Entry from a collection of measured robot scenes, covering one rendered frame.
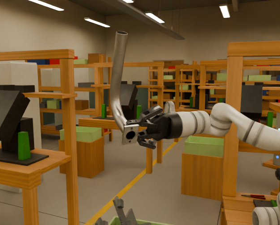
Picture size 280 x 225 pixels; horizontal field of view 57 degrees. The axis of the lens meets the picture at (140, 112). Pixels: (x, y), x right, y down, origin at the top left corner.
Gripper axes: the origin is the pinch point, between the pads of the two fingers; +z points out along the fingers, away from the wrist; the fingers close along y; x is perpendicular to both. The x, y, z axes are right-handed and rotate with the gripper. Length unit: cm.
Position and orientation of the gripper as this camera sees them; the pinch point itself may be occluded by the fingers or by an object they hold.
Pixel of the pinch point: (130, 130)
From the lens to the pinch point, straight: 69.3
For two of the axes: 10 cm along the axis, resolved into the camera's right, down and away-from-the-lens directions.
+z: -9.0, 0.8, -4.2
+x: -4.1, -4.6, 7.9
